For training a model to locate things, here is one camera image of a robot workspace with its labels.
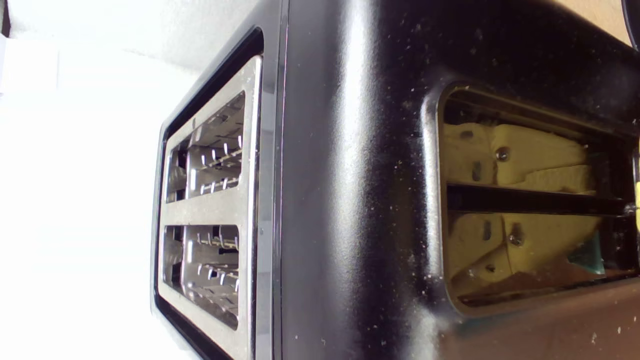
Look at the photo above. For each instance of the black two-slot toaster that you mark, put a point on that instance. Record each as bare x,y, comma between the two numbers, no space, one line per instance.
350,175

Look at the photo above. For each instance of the black round plate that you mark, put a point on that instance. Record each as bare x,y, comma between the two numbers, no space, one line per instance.
636,20

